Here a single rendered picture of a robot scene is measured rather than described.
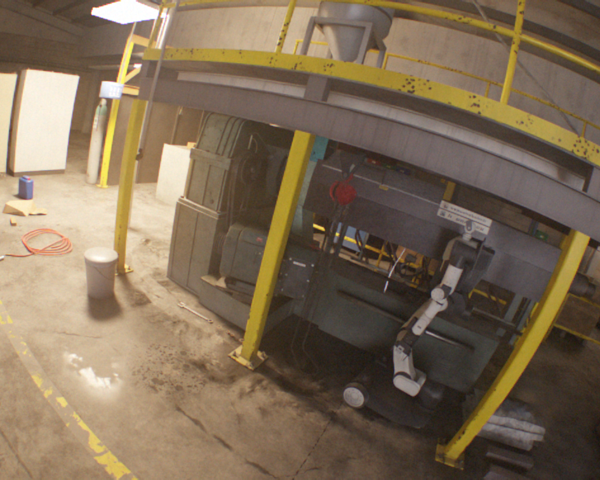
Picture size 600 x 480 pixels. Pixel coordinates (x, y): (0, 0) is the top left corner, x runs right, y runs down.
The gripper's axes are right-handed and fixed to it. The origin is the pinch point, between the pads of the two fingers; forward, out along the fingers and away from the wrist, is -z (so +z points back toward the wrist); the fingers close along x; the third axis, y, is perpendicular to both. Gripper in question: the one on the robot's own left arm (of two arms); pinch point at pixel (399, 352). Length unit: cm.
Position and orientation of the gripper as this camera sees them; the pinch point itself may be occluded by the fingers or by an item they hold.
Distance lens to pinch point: 218.7
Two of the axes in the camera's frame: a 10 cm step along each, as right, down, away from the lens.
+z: 4.1, -8.2, -3.9
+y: -5.8, 1.0, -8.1
